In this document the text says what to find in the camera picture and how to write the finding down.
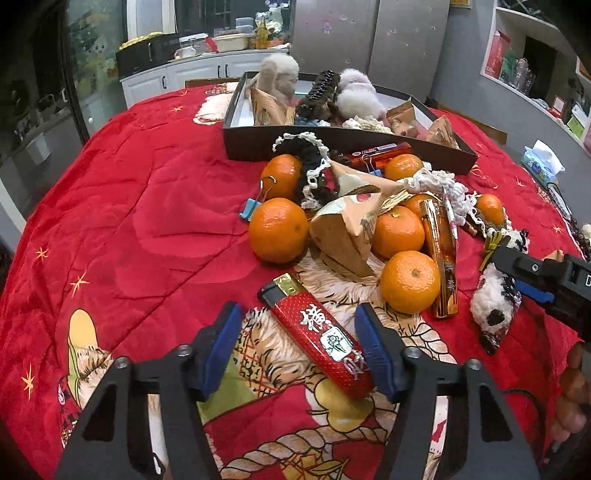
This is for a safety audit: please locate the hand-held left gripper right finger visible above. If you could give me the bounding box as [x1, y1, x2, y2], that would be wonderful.
[355, 302, 541, 480]

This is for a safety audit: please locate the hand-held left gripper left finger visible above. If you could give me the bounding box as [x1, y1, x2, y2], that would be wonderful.
[55, 302, 243, 480]

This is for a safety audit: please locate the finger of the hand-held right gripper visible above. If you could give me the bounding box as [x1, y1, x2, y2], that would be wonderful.
[515, 278, 556, 305]
[492, 247, 571, 283]

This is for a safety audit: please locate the white fuzzy hair claw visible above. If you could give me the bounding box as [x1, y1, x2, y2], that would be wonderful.
[470, 228, 532, 334]

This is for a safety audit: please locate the red patterned lighter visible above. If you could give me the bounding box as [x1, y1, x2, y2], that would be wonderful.
[257, 272, 376, 401]

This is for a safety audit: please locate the black shallow box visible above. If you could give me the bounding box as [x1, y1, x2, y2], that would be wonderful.
[222, 71, 479, 176]

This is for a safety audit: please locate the black hair claw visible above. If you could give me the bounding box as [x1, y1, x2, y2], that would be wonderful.
[295, 69, 341, 119]

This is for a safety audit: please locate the grey fluffy hair claw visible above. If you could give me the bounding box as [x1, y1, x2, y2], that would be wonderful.
[256, 53, 301, 107]

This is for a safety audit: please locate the person's right hand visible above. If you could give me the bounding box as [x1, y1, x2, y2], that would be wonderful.
[551, 342, 591, 444]

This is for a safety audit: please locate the dark brown scrunchie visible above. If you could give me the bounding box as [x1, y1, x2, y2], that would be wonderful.
[463, 209, 513, 238]

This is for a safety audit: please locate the dark patterned packet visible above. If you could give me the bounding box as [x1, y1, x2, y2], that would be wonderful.
[480, 323, 509, 356]

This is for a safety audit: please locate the gold foil stick packet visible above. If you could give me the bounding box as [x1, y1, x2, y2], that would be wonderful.
[421, 198, 459, 320]

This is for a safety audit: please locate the blue tissue pack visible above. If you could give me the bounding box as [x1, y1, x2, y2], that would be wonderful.
[522, 140, 565, 185]

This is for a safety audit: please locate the white knit scrunchie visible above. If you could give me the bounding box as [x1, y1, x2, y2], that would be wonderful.
[402, 170, 482, 227]

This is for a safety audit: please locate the group of mandarin oranges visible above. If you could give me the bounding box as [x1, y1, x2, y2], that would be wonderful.
[248, 154, 506, 315]

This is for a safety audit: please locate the red printed blanket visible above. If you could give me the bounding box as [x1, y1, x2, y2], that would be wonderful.
[0, 83, 585, 480]

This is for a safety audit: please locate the red foil stick packet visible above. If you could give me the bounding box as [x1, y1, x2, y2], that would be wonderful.
[346, 142, 411, 168]

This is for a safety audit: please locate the black and white scrunchie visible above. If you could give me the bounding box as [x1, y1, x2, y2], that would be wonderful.
[272, 132, 334, 209]

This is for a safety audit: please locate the clear glassware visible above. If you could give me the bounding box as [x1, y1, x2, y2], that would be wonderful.
[512, 58, 536, 95]

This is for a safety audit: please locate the cream scrunchie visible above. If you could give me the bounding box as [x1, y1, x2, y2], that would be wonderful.
[342, 116, 394, 134]

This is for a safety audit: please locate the red gift bag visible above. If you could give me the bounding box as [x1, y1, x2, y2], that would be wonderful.
[485, 30, 511, 79]

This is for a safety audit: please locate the wooden chair back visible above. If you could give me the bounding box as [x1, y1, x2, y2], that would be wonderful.
[185, 78, 242, 89]

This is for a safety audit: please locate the silver refrigerator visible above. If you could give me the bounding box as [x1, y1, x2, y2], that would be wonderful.
[291, 0, 451, 100]

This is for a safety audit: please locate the white bin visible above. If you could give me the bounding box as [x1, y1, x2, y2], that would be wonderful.
[25, 134, 51, 163]

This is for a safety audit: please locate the white kitchen cabinet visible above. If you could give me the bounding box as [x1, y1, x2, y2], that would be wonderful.
[120, 46, 291, 112]

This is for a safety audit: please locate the black microwave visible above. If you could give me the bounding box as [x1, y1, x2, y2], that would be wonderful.
[115, 33, 208, 77]

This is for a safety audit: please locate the cream plastic basin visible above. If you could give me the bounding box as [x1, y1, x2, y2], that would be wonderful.
[215, 33, 252, 52]

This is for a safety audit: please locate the olive green hair tie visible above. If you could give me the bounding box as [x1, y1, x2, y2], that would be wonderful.
[479, 228, 505, 271]

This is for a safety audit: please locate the black cable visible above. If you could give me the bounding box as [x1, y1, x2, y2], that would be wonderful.
[502, 389, 555, 445]

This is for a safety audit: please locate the white wall shelf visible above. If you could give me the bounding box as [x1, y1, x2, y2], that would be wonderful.
[480, 0, 591, 153]

